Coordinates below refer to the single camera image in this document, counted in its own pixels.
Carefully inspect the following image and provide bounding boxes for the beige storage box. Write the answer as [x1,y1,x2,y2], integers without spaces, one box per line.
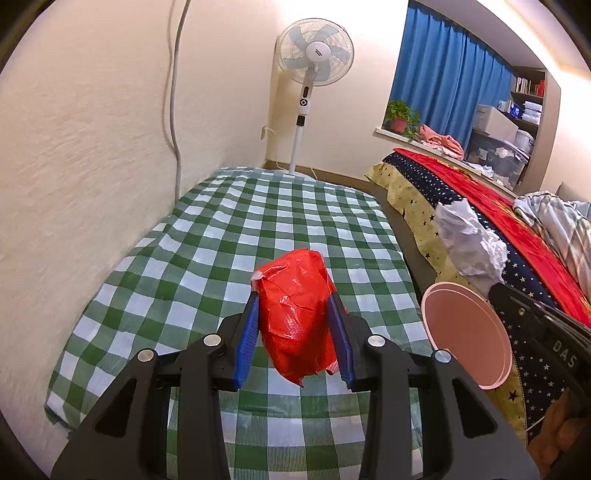
[475,104,519,145]

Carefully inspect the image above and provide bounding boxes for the white standing fan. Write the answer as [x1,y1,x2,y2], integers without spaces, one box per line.
[276,18,355,177]

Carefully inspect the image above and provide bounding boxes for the orange red plastic bag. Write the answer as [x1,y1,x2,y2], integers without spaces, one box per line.
[250,249,340,387]

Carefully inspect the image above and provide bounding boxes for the pink folded cloth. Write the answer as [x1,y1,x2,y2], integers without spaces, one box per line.
[418,124,465,158]

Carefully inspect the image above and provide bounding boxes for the white paper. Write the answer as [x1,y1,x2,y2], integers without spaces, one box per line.
[436,199,509,289]

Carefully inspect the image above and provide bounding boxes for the grey plaid quilt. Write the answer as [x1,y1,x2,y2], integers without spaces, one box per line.
[512,190,591,297]

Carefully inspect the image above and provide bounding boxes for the person's right hand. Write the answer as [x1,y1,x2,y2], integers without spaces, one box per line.
[527,396,579,468]

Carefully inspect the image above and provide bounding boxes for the pink plastic bin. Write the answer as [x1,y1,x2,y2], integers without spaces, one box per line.
[421,281,513,391]

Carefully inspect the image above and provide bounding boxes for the potted green plant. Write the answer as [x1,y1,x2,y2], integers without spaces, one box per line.
[384,100,422,140]

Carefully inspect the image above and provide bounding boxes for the large clear storage box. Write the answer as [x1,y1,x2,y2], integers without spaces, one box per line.
[465,131,530,186]

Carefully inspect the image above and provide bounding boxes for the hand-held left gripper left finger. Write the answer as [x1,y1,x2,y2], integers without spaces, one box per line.
[51,292,260,480]

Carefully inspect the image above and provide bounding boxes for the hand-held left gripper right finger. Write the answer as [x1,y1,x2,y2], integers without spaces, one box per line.
[328,292,540,480]

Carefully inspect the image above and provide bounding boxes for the green checked tablecloth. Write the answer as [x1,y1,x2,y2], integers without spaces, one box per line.
[45,167,432,480]

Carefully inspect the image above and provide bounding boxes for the grey wall cable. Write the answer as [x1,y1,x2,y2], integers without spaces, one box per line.
[168,0,193,198]

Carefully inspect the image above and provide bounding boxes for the red floral blanket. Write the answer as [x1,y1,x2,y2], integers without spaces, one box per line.
[394,148,591,329]

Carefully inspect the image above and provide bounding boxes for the blue curtain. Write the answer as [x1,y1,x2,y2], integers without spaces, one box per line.
[390,0,515,149]

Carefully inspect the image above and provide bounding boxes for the white cable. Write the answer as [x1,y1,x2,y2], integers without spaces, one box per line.
[525,410,551,435]

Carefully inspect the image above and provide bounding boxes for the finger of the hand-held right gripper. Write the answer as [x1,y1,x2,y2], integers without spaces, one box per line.
[488,282,550,324]

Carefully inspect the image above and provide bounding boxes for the bed with starry cover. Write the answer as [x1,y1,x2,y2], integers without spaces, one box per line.
[382,152,591,444]

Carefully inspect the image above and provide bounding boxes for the wooden bookshelf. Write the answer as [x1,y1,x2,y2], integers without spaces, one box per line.
[509,67,562,195]

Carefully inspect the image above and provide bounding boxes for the yellow star bed skirt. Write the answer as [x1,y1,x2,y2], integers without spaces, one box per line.
[365,161,529,446]

